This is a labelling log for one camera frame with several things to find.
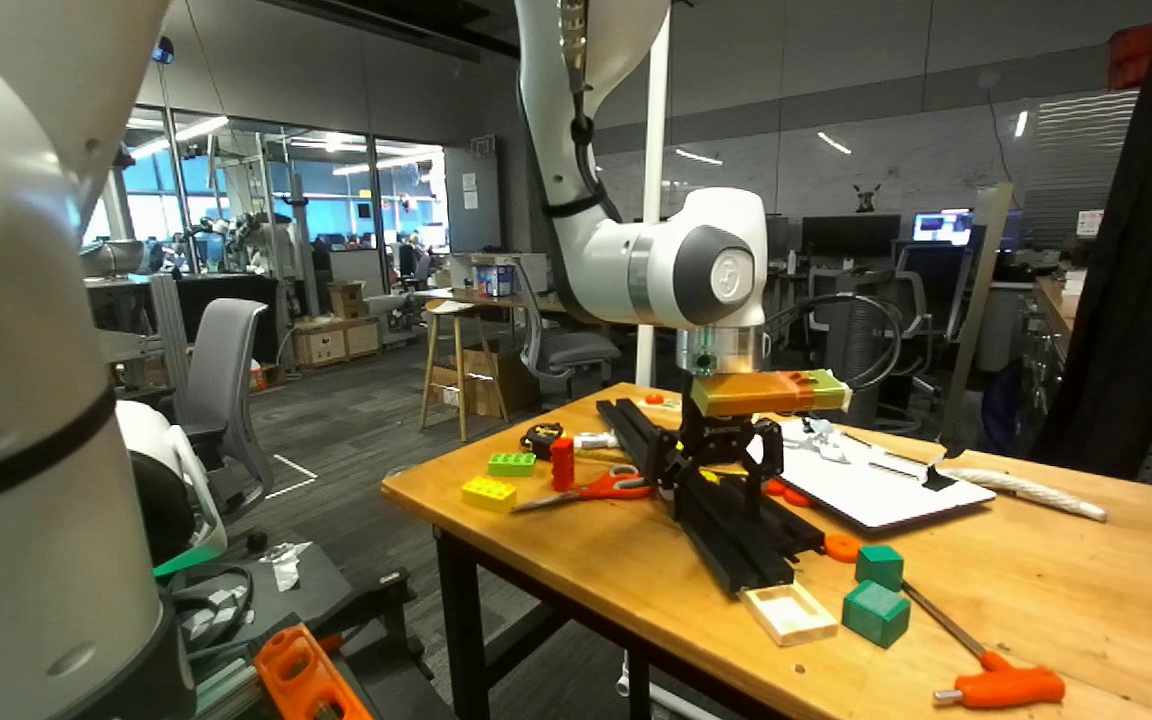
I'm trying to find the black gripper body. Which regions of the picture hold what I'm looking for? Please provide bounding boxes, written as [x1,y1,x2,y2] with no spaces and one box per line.
[679,401,783,478]

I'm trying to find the short black rail piece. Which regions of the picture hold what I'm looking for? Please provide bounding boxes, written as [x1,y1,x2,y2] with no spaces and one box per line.
[679,471,826,565]

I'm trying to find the green block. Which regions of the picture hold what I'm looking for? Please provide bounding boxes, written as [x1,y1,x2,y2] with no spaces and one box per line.
[858,545,906,586]
[843,580,913,649]

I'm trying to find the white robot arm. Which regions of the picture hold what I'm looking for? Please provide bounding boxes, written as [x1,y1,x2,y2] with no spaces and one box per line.
[0,0,767,720]

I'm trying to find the white clipboard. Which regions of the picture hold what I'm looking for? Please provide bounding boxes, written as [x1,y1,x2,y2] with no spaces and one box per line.
[749,414,992,532]

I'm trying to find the red cylinder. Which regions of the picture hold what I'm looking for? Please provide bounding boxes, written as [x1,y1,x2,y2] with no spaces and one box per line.
[552,437,576,493]

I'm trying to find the white slotted tray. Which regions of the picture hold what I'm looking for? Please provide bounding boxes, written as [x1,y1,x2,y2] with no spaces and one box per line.
[745,582,836,642]

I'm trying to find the green lego brick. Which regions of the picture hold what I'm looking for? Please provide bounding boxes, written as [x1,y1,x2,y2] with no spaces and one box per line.
[490,453,537,477]

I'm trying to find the yellow lego brick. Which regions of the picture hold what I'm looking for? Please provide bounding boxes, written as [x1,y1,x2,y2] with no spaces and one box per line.
[461,477,517,509]

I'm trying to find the wooden stool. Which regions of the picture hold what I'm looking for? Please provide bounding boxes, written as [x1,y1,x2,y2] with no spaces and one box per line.
[421,298,490,437]

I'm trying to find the white marker pen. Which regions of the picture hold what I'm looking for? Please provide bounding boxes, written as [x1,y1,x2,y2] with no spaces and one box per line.
[951,468,1109,524]

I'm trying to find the computer monitor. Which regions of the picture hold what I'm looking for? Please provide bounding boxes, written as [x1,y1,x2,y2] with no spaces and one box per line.
[913,206,976,249]

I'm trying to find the white vertical pole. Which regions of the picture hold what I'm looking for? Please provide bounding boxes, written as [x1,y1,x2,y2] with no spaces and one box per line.
[635,7,672,382]

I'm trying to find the orange tool on cart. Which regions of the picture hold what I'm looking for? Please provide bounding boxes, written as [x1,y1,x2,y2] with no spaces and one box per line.
[256,622,377,720]

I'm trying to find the grey office chair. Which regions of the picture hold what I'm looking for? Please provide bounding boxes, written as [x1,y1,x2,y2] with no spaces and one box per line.
[178,296,316,512]

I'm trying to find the orange handled scissors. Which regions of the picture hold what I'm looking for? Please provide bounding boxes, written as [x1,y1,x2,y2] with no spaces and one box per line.
[512,462,652,516]

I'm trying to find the wrist camera orange box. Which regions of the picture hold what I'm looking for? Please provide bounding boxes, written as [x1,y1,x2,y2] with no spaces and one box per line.
[691,366,853,414]

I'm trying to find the long black rail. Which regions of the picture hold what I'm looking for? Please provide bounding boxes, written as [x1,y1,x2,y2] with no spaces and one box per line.
[595,401,792,600]

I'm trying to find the orange handled T wrench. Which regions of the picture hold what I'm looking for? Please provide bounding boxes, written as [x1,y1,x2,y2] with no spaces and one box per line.
[908,582,1065,713]

